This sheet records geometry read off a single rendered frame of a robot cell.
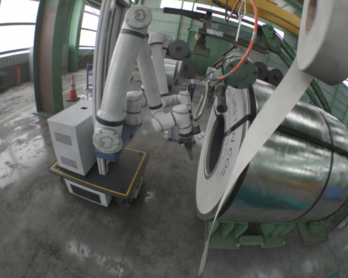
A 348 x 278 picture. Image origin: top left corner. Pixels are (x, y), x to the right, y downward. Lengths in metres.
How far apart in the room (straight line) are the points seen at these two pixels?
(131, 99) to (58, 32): 2.67
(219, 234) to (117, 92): 1.46
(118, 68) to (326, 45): 0.68
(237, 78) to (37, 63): 4.05
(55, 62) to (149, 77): 2.89
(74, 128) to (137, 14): 0.86
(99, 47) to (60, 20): 2.67
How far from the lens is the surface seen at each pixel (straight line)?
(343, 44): 0.15
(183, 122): 0.87
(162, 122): 0.83
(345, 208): 3.05
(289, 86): 0.28
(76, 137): 1.23
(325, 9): 0.16
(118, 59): 0.71
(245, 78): 0.68
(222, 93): 0.62
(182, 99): 1.29
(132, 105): 1.37
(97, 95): 1.11
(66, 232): 1.58
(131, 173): 1.48
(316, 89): 2.10
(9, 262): 1.79
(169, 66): 5.96
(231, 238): 1.65
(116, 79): 0.71
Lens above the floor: 1.34
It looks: 29 degrees down
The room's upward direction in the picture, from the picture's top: 11 degrees clockwise
